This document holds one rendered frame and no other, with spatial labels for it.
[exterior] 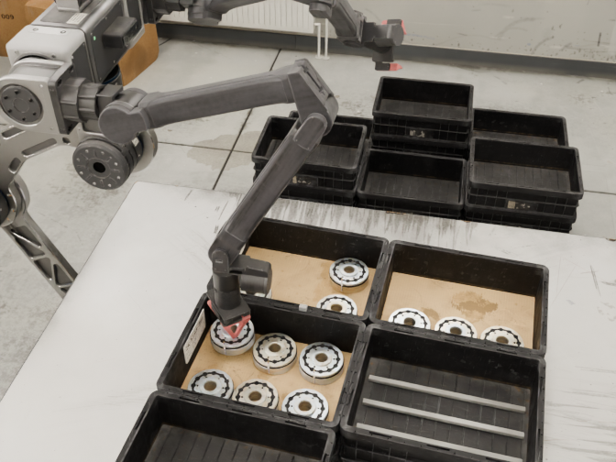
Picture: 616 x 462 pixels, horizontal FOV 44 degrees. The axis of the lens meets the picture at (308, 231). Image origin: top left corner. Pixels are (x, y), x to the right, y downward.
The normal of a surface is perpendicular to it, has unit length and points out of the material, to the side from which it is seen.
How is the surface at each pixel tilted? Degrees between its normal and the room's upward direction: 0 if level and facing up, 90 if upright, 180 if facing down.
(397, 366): 0
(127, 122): 83
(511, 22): 90
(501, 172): 0
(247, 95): 79
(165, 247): 0
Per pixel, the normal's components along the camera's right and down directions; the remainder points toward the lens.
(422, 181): 0.00, -0.76
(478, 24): -0.19, 0.64
